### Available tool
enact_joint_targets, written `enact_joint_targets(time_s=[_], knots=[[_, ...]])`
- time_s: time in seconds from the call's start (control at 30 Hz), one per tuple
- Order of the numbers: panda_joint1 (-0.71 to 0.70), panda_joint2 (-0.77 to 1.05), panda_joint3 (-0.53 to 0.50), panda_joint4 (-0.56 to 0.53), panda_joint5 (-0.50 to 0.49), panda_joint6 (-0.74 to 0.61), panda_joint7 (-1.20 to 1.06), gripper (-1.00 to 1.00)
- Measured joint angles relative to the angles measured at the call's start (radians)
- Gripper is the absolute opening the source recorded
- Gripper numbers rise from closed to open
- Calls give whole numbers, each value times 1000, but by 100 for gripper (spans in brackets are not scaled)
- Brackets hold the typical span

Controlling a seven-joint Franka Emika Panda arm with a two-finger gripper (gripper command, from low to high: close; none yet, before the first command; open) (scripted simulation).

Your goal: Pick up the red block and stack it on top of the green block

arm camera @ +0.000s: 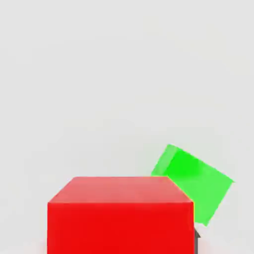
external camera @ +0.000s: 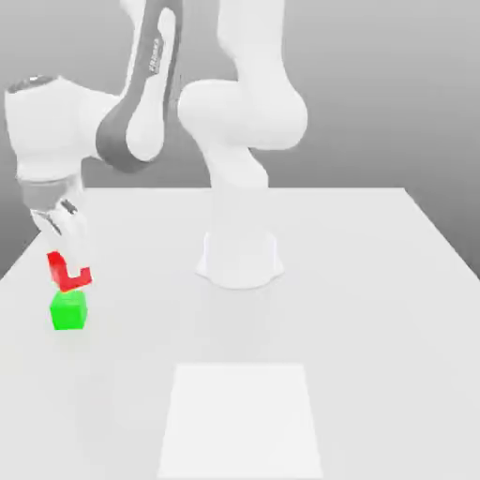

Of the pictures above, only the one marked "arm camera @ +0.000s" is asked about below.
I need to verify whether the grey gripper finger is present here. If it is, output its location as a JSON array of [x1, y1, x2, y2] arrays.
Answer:
[[193, 228, 201, 254]]

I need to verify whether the small red cube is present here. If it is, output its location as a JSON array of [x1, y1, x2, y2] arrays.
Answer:
[[47, 176, 195, 254]]

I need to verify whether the small green cube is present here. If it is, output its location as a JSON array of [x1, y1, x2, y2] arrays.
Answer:
[[150, 144, 236, 227]]

